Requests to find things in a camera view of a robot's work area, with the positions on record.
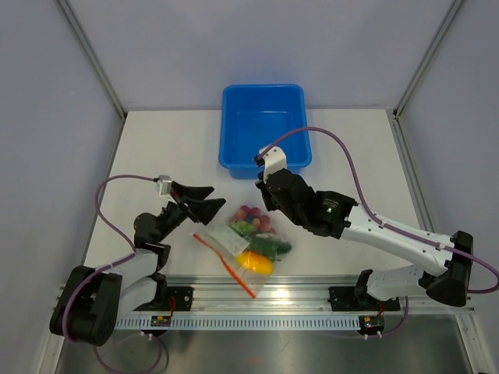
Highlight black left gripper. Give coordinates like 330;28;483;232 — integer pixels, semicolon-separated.
157;182;225;243

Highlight red yellow fake grapes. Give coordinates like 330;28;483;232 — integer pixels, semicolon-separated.
229;205;276;234

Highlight green fake cucumber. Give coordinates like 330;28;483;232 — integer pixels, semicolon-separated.
249;237;292;257

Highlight clear zip top bag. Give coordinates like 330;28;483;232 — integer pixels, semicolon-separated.
193;206;293;298

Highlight yellow fake bell pepper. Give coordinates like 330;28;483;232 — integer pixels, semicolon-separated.
235;251;273;275

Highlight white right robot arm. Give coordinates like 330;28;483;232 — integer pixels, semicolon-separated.
256;168;473;309

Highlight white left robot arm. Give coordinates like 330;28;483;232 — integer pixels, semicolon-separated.
49;177;226;347

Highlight blue plastic bin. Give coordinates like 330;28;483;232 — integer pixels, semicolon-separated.
218;84;307;180

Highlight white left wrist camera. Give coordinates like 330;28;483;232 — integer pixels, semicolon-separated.
155;175;172;197

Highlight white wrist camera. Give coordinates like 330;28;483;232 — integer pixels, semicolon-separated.
254;146;287;182
155;175;172;197

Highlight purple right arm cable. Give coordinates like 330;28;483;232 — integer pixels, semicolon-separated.
258;127;499;338

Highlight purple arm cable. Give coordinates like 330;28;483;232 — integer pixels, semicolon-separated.
258;127;499;338
62;175;165;372

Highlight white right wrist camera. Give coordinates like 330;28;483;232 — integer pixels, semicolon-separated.
254;146;287;182

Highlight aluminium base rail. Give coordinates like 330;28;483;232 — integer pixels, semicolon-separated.
54;275;476;316

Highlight right aluminium frame post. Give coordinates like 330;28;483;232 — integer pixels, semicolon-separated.
392;0;467;120

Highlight aluminium frame post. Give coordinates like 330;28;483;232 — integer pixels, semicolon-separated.
57;0;126;122
392;0;467;120

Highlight left aluminium frame post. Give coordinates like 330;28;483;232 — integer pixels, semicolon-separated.
57;0;126;122

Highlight white slotted cable duct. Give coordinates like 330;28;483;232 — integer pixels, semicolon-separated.
115;314;360;331

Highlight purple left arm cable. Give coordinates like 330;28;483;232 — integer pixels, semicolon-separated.
62;175;165;372

